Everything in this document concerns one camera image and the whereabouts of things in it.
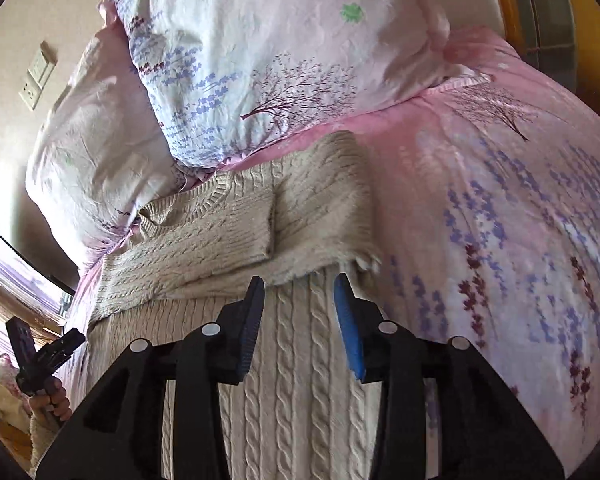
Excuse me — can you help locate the large floral pillow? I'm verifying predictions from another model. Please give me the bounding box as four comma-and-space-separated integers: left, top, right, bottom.
97, 0, 497, 181

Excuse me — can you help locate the dark-framed panel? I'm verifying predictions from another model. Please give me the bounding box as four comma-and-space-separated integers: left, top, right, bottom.
0, 218, 77, 323

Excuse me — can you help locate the person's left forearm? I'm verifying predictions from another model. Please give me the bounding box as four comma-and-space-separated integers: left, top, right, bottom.
0, 353, 57, 467

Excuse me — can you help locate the pale pink pillow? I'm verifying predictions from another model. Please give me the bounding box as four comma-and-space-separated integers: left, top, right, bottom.
25, 24, 193, 272

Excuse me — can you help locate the wooden headboard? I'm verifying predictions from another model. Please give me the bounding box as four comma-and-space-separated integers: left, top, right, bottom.
486, 0, 528, 57

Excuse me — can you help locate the beige wall switch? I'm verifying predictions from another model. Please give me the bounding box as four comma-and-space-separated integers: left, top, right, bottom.
27, 41, 59, 87

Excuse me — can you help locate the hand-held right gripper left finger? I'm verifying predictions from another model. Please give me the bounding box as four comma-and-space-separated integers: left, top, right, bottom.
35, 276, 266, 480

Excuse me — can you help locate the pink floral bedsheet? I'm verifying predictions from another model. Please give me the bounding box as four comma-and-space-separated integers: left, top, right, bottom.
55, 25, 600, 477

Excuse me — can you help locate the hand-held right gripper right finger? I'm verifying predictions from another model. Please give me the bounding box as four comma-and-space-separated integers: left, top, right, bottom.
332, 272, 566, 480

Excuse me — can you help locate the person's left hand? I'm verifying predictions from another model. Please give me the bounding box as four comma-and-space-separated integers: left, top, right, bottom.
27, 376, 74, 429

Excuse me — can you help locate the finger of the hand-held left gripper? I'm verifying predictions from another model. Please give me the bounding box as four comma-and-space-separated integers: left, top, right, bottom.
40, 328, 87, 377

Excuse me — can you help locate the cream cable knit sweater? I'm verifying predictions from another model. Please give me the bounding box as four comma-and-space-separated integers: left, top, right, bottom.
77, 131, 433, 480

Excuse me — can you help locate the beige wall socket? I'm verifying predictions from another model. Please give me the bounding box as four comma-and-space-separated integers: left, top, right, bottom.
18, 72, 44, 112

